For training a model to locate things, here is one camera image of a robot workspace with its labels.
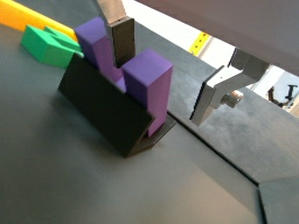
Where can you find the yellow long bar block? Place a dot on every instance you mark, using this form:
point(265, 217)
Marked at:
point(17, 16)

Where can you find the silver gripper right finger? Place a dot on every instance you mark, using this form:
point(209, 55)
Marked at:
point(221, 88)

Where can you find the black angle fixture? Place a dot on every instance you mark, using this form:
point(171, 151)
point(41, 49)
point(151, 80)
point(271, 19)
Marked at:
point(114, 113)

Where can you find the green cross-shaped block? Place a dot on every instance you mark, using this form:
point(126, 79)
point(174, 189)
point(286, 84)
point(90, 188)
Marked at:
point(50, 46)

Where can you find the purple U-shaped block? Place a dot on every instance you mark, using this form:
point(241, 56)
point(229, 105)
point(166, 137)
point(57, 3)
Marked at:
point(145, 76)

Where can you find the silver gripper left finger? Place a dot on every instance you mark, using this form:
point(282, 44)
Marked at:
point(121, 29)

